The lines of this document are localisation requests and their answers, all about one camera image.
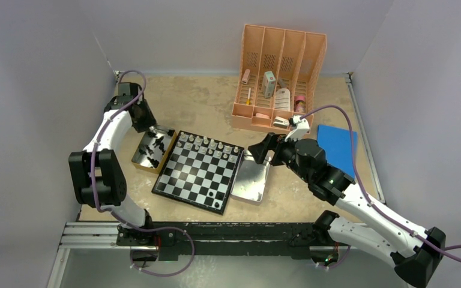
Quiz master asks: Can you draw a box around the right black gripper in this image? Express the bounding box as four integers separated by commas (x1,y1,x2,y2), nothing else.
249,132,312,183

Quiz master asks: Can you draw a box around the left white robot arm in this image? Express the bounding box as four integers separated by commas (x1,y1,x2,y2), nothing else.
68,82,155,245

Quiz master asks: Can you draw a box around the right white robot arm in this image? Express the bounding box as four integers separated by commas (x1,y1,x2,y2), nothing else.
248,133,446,287

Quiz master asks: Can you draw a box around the metal tin with black pieces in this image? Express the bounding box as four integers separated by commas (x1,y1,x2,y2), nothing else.
131,125,177,174

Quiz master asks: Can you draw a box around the black white chess board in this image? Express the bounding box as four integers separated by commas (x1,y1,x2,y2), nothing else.
152,131,245,215

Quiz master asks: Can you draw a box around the empty metal tin lid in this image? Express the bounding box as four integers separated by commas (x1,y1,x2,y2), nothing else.
231,150,271,205

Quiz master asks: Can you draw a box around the white stapler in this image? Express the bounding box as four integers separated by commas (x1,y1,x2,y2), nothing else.
272,116,290,129

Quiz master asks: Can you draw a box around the pink eraser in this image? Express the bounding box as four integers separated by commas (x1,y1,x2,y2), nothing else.
255,113,270,119

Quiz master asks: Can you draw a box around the yellow white pen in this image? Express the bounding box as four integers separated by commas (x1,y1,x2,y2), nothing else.
246,88,252,105

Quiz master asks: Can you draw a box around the white striped bottle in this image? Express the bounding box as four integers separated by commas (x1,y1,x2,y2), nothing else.
273,88,291,111

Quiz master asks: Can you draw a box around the pink tape roll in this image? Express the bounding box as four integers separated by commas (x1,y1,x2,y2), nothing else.
294,94,306,113

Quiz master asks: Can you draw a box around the white green small box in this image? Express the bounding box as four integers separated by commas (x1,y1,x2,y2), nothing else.
261,70,276,99

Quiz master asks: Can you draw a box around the blue notebook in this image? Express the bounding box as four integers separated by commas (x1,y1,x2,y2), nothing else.
317,124,355,178

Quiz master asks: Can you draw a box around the pink small tube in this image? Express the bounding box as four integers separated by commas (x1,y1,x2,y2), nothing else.
241,69,250,85

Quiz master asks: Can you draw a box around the peach plastic desk organizer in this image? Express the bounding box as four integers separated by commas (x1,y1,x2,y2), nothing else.
232,24,327,134

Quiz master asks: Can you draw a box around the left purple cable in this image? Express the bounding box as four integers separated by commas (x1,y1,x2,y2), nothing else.
89,70,148,214

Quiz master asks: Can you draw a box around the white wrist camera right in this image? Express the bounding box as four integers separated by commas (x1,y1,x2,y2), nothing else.
284,115,310,142

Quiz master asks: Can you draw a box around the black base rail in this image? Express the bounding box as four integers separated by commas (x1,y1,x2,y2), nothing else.
116,221,347,266

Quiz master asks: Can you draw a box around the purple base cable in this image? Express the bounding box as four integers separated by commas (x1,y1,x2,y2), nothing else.
129,226,196,278

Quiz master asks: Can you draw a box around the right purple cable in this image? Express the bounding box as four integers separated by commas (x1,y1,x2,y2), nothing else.
300,104,461,269

